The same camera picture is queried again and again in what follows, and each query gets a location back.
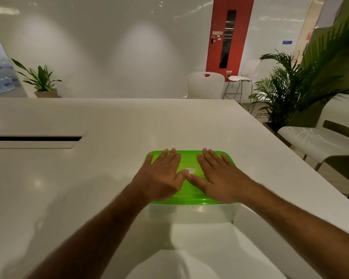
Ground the group of water bottles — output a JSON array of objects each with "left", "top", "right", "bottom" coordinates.
[{"left": 0, "top": 56, "right": 21, "bottom": 97}]

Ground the white paper poster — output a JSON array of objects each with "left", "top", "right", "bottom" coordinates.
[{"left": 314, "top": 0, "right": 347, "bottom": 29}]

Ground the white bar stool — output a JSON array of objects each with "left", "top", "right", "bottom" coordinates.
[{"left": 222, "top": 76, "right": 254, "bottom": 103}]

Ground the large clear plastic container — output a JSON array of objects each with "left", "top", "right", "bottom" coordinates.
[{"left": 144, "top": 202, "right": 242, "bottom": 226}]

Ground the red door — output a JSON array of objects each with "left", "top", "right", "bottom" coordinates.
[{"left": 206, "top": 0, "right": 255, "bottom": 82}]

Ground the white perforated chair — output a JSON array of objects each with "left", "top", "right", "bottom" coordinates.
[{"left": 182, "top": 71, "right": 225, "bottom": 100}]

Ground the person's left forearm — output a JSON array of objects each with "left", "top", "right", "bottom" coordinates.
[{"left": 26, "top": 184, "right": 152, "bottom": 279}]

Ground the green plastic lid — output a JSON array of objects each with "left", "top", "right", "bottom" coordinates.
[{"left": 144, "top": 150, "right": 241, "bottom": 205}]

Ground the person's right forearm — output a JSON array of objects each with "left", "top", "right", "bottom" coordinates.
[{"left": 241, "top": 183, "right": 349, "bottom": 279}]

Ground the small green leafy plant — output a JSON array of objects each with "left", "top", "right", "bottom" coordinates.
[{"left": 11, "top": 58, "right": 62, "bottom": 93}]

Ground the white chair with metal legs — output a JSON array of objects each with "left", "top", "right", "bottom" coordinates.
[{"left": 278, "top": 93, "right": 349, "bottom": 200}]

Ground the green palm plant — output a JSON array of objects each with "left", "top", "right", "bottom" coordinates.
[{"left": 249, "top": 14, "right": 349, "bottom": 130}]

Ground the person's right hand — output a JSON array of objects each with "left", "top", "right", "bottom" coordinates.
[{"left": 186, "top": 148, "right": 255, "bottom": 204}]

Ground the person's left hand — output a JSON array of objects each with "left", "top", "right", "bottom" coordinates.
[{"left": 131, "top": 148, "right": 190, "bottom": 202}]

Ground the small beige planter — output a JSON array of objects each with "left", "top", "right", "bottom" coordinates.
[{"left": 34, "top": 88, "right": 60, "bottom": 98}]

